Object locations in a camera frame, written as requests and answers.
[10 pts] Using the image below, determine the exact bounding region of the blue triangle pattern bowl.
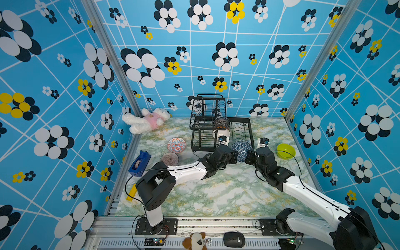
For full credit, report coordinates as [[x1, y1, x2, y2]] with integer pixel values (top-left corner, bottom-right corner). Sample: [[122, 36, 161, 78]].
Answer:
[[231, 140, 253, 162]]

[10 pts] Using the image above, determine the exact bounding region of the plain white bowl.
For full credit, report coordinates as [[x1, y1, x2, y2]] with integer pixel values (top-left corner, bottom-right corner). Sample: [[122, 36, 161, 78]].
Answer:
[[212, 129, 230, 139]]

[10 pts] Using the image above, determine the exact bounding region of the brown white patterned bowl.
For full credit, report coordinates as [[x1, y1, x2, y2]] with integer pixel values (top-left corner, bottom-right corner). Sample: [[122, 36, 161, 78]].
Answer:
[[213, 117, 230, 130]]

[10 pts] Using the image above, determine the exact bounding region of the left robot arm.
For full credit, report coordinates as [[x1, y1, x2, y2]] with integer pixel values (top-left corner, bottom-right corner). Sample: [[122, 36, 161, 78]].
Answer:
[[135, 145, 239, 228]]

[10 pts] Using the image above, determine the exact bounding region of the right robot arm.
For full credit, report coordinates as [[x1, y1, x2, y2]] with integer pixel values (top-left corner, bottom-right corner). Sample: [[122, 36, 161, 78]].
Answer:
[[245, 146, 381, 250]]

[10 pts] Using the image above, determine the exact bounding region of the lime green bowl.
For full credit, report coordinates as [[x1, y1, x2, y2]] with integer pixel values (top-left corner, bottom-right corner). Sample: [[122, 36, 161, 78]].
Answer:
[[276, 143, 296, 159]]

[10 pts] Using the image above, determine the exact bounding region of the red blue patterned bowl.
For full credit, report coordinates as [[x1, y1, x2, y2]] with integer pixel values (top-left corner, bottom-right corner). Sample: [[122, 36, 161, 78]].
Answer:
[[167, 137, 186, 154]]

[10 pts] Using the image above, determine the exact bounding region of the pink striped bowl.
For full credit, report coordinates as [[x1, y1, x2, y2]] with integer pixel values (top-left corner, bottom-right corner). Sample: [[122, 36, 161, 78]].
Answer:
[[160, 152, 179, 166]]

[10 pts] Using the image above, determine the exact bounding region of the black computer mouse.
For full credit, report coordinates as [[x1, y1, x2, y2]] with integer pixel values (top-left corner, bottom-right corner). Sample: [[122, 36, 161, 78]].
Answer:
[[223, 231, 245, 248]]

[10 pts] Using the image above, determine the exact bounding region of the white plush toy pink shirt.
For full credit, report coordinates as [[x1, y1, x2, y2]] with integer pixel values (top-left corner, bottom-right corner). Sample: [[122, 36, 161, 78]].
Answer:
[[122, 108, 171, 135]]

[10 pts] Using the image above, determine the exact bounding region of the right circuit board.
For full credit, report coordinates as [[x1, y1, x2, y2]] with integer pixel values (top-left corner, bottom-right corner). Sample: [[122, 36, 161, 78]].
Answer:
[[279, 239, 297, 250]]

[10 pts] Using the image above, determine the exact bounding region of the circuit board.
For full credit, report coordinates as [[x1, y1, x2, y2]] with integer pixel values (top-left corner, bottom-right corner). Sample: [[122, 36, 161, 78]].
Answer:
[[279, 239, 297, 250], [144, 238, 165, 247]]

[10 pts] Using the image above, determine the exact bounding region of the brown plush dog toy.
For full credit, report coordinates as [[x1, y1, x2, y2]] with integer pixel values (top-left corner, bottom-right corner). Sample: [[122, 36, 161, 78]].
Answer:
[[182, 232, 207, 250]]

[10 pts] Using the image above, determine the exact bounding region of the blue tape dispenser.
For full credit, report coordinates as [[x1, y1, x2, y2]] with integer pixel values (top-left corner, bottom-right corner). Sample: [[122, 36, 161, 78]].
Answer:
[[129, 151, 151, 177]]

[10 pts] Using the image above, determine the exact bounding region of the yellow block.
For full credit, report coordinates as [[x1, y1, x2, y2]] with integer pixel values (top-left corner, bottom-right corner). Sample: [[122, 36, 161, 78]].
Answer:
[[126, 184, 137, 202]]

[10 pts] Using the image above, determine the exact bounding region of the left circuit board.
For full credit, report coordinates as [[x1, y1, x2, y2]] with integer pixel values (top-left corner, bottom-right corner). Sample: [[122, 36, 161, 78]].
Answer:
[[144, 238, 165, 247]]

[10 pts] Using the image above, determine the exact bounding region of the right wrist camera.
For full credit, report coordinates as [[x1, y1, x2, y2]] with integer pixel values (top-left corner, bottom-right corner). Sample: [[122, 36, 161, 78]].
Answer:
[[257, 137, 269, 149]]

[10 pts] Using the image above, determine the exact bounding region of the black wire dish rack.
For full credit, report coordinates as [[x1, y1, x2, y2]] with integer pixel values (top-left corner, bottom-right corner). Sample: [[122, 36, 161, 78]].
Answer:
[[186, 94, 255, 152]]

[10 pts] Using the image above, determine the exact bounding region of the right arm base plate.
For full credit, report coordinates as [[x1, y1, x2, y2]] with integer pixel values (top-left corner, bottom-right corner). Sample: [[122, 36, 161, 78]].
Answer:
[[254, 219, 304, 237]]

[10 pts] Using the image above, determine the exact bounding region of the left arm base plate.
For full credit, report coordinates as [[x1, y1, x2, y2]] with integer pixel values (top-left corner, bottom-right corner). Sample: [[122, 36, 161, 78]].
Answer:
[[134, 217, 178, 235]]

